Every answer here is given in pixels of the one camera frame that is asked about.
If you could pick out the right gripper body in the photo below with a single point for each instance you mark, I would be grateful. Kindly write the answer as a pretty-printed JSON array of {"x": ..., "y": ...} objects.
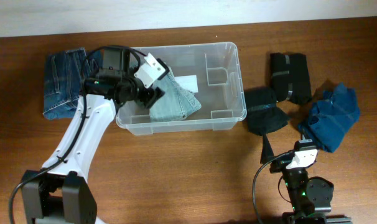
[{"x": 280, "y": 164}]

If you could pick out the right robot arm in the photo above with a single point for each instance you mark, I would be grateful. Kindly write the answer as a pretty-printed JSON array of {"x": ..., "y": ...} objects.
[{"x": 310, "y": 197}]

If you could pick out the black folded garment, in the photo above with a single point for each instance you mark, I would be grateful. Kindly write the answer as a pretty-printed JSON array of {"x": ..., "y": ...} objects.
[
  {"x": 263, "y": 115},
  {"x": 290, "y": 78}
]

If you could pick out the dark blue jeans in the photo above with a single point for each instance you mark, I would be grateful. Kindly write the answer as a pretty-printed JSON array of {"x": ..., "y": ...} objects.
[{"x": 62, "y": 80}]

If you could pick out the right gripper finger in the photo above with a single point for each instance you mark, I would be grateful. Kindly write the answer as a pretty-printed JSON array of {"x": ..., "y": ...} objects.
[
  {"x": 267, "y": 152},
  {"x": 304, "y": 136}
]

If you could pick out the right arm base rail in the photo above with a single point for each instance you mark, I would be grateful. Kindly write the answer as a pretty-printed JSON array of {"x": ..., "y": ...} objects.
[{"x": 331, "y": 219}]

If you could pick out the light blue jeans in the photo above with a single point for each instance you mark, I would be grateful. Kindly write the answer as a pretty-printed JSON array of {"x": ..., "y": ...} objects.
[{"x": 177, "y": 104}]

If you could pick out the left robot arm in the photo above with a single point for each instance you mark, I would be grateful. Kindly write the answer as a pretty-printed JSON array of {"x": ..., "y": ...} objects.
[{"x": 59, "y": 192}]

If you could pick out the black folded garment, lower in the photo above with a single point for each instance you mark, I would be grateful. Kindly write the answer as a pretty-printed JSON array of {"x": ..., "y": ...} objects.
[{"x": 263, "y": 115}]

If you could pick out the clear plastic storage bin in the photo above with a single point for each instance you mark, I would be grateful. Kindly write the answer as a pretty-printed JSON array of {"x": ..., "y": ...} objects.
[{"x": 220, "y": 89}]

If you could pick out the white label in bin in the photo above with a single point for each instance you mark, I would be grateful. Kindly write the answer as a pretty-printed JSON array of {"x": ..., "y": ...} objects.
[{"x": 188, "y": 82}]

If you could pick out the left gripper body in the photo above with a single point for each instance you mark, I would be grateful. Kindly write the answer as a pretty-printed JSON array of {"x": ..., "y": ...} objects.
[{"x": 150, "y": 97}]

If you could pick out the blue folded shirt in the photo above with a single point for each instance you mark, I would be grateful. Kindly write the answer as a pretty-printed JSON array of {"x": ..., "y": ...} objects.
[{"x": 331, "y": 117}]

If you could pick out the black folded garment, upper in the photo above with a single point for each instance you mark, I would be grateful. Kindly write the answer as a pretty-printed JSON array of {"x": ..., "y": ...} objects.
[{"x": 290, "y": 78}]

